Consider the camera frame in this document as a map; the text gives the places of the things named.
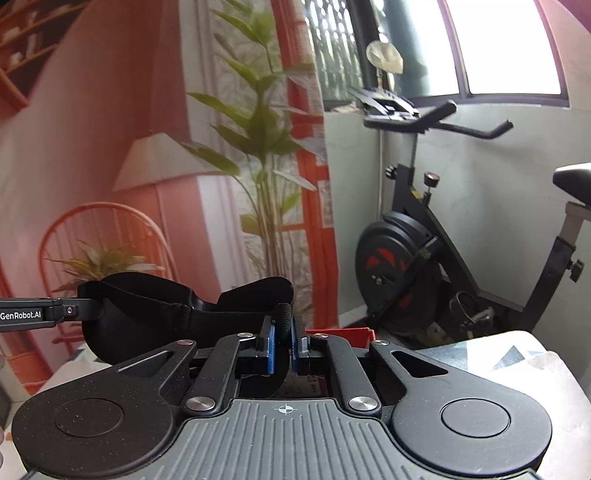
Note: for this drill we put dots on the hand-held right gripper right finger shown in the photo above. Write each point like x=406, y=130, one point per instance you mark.
x=293, y=346

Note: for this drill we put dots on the black exercise bike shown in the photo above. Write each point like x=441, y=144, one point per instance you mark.
x=401, y=267

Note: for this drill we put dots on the white plastic bag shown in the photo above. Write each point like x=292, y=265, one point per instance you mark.
x=384, y=56

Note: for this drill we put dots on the dark framed window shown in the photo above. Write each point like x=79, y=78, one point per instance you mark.
x=503, y=46

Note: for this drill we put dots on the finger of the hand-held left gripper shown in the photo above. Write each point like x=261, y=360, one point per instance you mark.
x=81, y=309

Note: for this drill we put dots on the black eye mask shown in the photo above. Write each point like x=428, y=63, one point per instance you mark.
x=138, y=318

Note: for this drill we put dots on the red cardboard box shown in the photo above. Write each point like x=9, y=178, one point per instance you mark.
x=351, y=339

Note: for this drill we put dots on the printed room backdrop cloth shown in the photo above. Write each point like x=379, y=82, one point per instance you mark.
x=115, y=138

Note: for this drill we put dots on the patterned white table cloth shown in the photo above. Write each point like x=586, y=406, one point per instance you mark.
x=508, y=364

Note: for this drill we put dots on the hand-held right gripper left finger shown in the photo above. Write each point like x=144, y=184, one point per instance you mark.
x=271, y=350

